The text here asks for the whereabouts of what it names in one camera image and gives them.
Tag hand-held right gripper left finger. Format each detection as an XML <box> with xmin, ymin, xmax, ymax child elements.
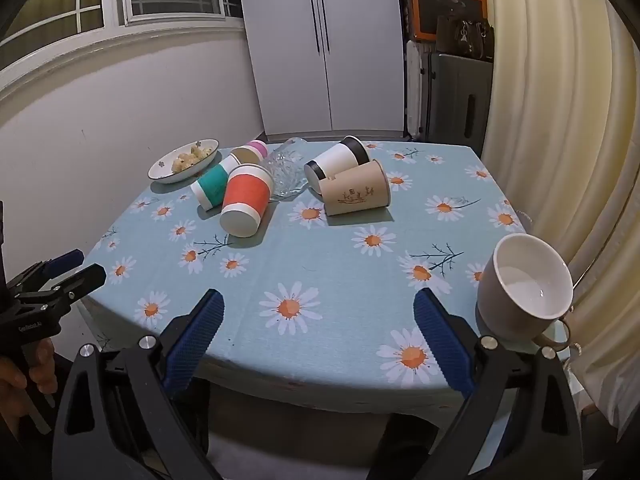
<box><xmin>52</xmin><ymin>288</ymin><xmax>226</xmax><ymax>480</ymax></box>

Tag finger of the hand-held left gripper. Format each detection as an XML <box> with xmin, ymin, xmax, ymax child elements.
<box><xmin>7</xmin><ymin>248</ymin><xmax>85</xmax><ymax>294</ymax></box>
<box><xmin>15</xmin><ymin>263</ymin><xmax>107</xmax><ymax>319</ymax></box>

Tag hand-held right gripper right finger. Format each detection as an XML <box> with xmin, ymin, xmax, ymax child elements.
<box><xmin>367</xmin><ymin>287</ymin><xmax>583</xmax><ymax>480</ymax></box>

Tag orange paper cup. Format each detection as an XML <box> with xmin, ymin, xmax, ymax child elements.
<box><xmin>219</xmin><ymin>163</ymin><xmax>276</xmax><ymax>238</ymax></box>

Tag teal paper cup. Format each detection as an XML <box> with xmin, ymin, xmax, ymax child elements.
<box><xmin>190</xmin><ymin>154</ymin><xmax>242</xmax><ymax>211</ymax></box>

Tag brown paper cup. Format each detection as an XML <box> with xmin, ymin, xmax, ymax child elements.
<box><xmin>319</xmin><ymin>159</ymin><xmax>392</xmax><ymax>217</ymax></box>

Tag clear glass cup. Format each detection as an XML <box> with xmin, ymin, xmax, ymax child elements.
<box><xmin>262</xmin><ymin>137</ymin><xmax>311</xmax><ymax>199</ymax></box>

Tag pink paper cup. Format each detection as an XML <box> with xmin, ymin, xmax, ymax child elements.
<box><xmin>229</xmin><ymin>140</ymin><xmax>269</xmax><ymax>167</ymax></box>

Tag white and black paper cup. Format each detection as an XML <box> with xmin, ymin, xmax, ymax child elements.
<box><xmin>303</xmin><ymin>135</ymin><xmax>371</xmax><ymax>197</ymax></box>

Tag person's left hand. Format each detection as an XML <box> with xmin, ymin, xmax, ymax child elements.
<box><xmin>0</xmin><ymin>339</ymin><xmax>59</xmax><ymax>413</ymax></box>

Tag white ceramic mug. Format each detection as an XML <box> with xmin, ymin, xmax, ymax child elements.
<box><xmin>476</xmin><ymin>233</ymin><xmax>574</xmax><ymax>352</ymax></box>

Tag white flower-print plate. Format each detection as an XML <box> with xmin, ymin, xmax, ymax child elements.
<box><xmin>147</xmin><ymin>138</ymin><xmax>221</xmax><ymax>184</ymax></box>

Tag blue daisy tablecloth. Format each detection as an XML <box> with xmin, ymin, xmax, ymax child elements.
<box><xmin>75</xmin><ymin>140</ymin><xmax>577</xmax><ymax>418</ymax></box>

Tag yellow food pieces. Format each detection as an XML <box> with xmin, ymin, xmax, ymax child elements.
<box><xmin>171</xmin><ymin>143</ymin><xmax>214</xmax><ymax>173</ymax></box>

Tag grey suitcase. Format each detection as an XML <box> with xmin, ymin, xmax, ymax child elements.
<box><xmin>421</xmin><ymin>50</ymin><xmax>494</xmax><ymax>159</ymax></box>

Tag white suitcase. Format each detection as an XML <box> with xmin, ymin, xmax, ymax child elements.
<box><xmin>403</xmin><ymin>40</ymin><xmax>432</xmax><ymax>139</ymax></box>

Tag cream curtain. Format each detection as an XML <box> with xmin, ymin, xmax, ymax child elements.
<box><xmin>479</xmin><ymin>0</ymin><xmax>640</xmax><ymax>443</ymax></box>

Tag black handbag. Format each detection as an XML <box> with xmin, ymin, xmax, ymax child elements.
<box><xmin>434</xmin><ymin>13</ymin><xmax>496</xmax><ymax>64</ymax></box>

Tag white two-door cabinet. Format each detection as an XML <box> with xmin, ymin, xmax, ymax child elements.
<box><xmin>235</xmin><ymin>0</ymin><xmax>406</xmax><ymax>142</ymax></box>

